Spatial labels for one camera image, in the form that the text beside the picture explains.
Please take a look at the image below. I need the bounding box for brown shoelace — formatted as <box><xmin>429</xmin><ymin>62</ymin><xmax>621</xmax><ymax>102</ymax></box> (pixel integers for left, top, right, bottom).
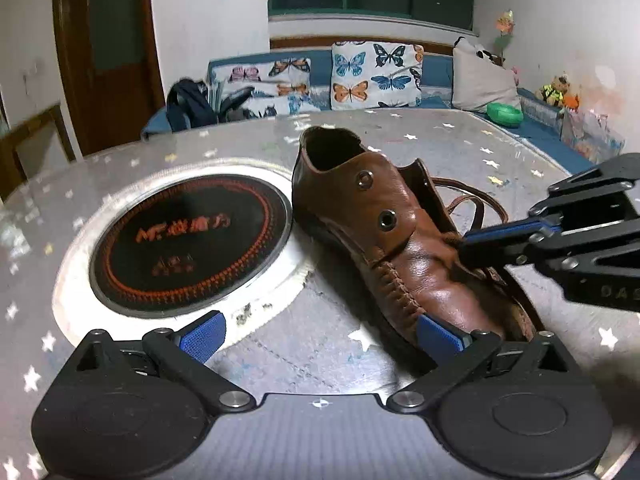
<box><xmin>430</xmin><ymin>177</ymin><xmax>511</xmax><ymax>236</ymax></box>

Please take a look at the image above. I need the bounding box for blue sofa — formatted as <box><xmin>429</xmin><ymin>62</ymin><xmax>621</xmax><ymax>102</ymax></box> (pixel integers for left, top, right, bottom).
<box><xmin>142</xmin><ymin>50</ymin><xmax>601</xmax><ymax>171</ymax></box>

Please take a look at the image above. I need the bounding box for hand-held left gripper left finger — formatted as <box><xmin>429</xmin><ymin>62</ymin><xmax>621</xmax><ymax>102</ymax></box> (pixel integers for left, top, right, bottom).
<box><xmin>74</xmin><ymin>310</ymin><xmax>257</xmax><ymax>413</ymax></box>

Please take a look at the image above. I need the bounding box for teddy bear toy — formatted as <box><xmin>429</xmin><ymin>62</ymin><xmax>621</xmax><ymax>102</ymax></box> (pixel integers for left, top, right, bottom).
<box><xmin>537</xmin><ymin>74</ymin><xmax>581</xmax><ymax>111</ymax></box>

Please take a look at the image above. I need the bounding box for round black induction cooktop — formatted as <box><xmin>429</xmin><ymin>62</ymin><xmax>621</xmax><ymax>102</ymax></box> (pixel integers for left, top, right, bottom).
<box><xmin>52</xmin><ymin>157</ymin><xmax>311</xmax><ymax>346</ymax></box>

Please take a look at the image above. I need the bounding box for brown leather shoe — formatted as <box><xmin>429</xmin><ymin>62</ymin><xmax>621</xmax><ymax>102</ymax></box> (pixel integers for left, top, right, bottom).
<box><xmin>291</xmin><ymin>126</ymin><xmax>541</xmax><ymax>376</ymax></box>

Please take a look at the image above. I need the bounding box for panda plush toy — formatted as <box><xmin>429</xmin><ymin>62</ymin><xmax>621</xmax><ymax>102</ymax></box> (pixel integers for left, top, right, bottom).
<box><xmin>472</xmin><ymin>45</ymin><xmax>506</xmax><ymax>66</ymax></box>

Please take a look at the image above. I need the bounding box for large butterfly print cushion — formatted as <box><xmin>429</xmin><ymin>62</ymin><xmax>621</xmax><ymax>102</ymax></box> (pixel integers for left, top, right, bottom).
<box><xmin>331</xmin><ymin>41</ymin><xmax>425</xmax><ymax>111</ymax></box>

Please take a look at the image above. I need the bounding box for green bowl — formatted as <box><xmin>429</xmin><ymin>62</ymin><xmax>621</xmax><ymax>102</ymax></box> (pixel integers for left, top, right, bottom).
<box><xmin>486</xmin><ymin>102</ymin><xmax>524</xmax><ymax>127</ymax></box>

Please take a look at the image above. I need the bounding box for black backpack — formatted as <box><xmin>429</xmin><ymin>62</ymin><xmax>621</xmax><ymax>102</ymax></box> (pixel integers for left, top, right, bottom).
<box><xmin>166</xmin><ymin>79</ymin><xmax>256</xmax><ymax>133</ymax></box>

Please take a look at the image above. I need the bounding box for beige pillow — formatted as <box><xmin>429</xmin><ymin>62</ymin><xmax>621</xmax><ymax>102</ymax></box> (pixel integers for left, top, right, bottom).
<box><xmin>451</xmin><ymin>37</ymin><xmax>523</xmax><ymax>113</ymax></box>

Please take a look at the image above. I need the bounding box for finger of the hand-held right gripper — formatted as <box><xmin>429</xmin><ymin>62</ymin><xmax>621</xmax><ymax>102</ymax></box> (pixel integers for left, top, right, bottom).
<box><xmin>462</xmin><ymin>152</ymin><xmax>640</xmax><ymax>245</ymax></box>
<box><xmin>459</xmin><ymin>234</ymin><xmax>640</xmax><ymax>286</ymax></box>

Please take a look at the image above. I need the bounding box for colourful paper flower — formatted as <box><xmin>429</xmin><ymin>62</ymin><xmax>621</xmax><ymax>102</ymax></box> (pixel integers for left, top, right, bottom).
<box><xmin>495</xmin><ymin>10</ymin><xmax>516</xmax><ymax>68</ymax></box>

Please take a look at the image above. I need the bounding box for dark wooden door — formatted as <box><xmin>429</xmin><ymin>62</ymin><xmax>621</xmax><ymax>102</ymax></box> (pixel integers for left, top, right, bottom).
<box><xmin>52</xmin><ymin>0</ymin><xmax>166</xmax><ymax>156</ymax></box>

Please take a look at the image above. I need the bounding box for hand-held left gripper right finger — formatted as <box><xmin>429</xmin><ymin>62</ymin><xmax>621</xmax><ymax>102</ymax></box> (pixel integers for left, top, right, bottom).
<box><xmin>386</xmin><ymin>312</ymin><xmax>576</xmax><ymax>413</ymax></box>

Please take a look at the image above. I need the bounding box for wooden console table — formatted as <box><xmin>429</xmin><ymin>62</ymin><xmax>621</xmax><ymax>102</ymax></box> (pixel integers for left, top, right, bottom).
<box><xmin>0</xmin><ymin>102</ymin><xmax>76</xmax><ymax>201</ymax></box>

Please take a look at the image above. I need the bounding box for grey star print tablecloth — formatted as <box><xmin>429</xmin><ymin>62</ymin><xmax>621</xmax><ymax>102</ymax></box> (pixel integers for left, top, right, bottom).
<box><xmin>0</xmin><ymin>110</ymin><xmax>640</xmax><ymax>480</ymax></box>

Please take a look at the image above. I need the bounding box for pale printed box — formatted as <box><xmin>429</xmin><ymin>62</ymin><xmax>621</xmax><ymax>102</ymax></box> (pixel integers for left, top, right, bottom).
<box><xmin>560</xmin><ymin>110</ymin><xmax>626</xmax><ymax>157</ymax></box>

